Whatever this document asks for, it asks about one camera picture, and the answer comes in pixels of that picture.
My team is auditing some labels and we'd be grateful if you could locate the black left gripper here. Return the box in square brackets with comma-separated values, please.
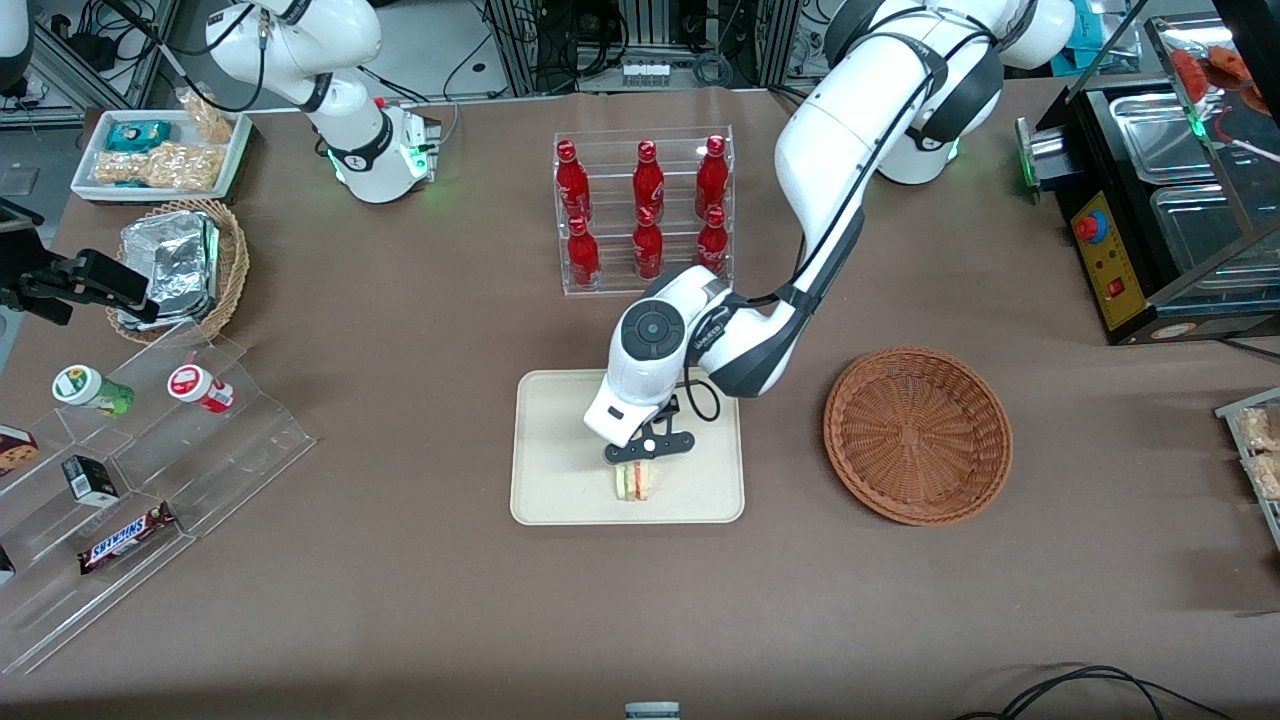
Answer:
[604, 398, 697, 474]

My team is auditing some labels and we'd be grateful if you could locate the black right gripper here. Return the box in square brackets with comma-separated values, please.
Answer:
[0, 228, 159, 326]

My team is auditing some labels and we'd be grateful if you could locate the cream plastic serving tray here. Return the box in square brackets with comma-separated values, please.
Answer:
[510, 369, 746, 526]

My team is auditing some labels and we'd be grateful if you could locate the white snack tray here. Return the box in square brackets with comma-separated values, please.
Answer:
[70, 108, 253, 204]

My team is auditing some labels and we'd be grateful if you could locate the tan wicker basket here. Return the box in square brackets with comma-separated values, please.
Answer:
[105, 198, 250, 346]

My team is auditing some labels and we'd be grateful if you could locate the brown round wicker basket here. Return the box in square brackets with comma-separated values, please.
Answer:
[823, 346, 1014, 527]

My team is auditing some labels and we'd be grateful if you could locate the grey tray with pastries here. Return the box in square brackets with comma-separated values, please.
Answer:
[1215, 388, 1280, 549]

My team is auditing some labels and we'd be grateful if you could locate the foil wrapped package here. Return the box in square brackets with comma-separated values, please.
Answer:
[120, 210, 220, 289]
[108, 275, 217, 332]

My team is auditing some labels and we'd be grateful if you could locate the green lidded yogurt cup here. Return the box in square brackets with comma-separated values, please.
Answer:
[52, 365, 136, 418]

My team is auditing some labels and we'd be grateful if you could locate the clear bag of nuts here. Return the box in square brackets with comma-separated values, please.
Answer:
[95, 142, 223, 191]
[178, 88, 237, 145]

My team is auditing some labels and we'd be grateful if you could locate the red lidded yogurt cup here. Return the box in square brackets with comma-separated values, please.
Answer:
[167, 365, 236, 414]

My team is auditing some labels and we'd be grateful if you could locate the teal snack packet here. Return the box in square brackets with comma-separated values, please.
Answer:
[105, 120, 173, 153]

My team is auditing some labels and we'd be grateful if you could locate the clear acrylic bottle rack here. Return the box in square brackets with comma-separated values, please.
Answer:
[553, 127, 736, 298]

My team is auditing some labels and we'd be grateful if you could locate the cookie box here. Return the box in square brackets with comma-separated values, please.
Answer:
[0, 425, 41, 479]

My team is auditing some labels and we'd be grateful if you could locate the small black carton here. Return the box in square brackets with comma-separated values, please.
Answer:
[62, 455, 121, 506]

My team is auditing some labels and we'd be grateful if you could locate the clear acrylic stepped shelf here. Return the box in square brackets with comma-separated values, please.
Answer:
[0, 320, 318, 676]

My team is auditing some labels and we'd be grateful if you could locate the red cola bottle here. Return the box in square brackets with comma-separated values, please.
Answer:
[555, 140, 593, 223]
[695, 135, 730, 216]
[696, 205, 730, 276]
[633, 207, 665, 281]
[632, 140, 666, 216]
[567, 217, 602, 291]

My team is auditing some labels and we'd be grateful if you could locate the snickers chocolate bar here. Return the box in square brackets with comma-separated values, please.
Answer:
[78, 503, 178, 575]

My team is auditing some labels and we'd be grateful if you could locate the black food warmer yellow panel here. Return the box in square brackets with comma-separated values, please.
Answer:
[1015, 10, 1280, 346]

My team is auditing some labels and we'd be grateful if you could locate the steel warmer pan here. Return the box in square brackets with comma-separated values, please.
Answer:
[1108, 93, 1219, 187]
[1150, 185, 1280, 293]

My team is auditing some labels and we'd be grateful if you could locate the blue box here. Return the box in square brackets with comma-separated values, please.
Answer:
[1060, 12, 1103, 73]

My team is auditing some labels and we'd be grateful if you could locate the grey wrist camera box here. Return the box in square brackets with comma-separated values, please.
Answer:
[584, 375, 651, 448]

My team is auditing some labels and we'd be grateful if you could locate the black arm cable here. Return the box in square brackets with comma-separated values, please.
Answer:
[680, 20, 1011, 423]

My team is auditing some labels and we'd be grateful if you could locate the black floor cable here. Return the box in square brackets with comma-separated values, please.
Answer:
[955, 664, 1236, 720]

